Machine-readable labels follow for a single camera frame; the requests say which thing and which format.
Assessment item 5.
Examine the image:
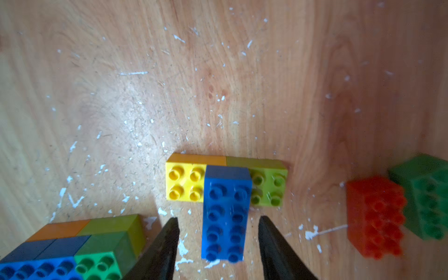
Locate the blue lego brick back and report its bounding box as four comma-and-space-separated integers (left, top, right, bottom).
201, 165, 252, 263

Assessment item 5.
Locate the yellow lego brick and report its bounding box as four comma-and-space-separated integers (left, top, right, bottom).
166, 153, 226, 203

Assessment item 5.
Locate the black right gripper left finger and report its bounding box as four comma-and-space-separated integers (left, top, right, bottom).
123, 217, 180, 280

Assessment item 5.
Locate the orange lego brick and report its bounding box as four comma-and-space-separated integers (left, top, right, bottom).
26, 219, 91, 242

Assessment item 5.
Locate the lime green lego brick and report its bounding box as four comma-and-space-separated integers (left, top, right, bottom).
226, 156, 288, 207

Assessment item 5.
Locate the blue lego brick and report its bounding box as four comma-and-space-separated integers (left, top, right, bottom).
201, 165, 252, 263
1, 239, 56, 280
31, 236, 90, 280

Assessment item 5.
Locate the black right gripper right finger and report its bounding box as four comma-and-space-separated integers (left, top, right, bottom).
259, 216, 317, 280

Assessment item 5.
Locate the dark green lego brick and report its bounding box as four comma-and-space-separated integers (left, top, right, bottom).
388, 154, 448, 240

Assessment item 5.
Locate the small lime lego brick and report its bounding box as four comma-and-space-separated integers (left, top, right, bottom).
77, 214, 147, 257

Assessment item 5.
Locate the red lego brick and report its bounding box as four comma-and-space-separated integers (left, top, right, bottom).
346, 176, 407, 260

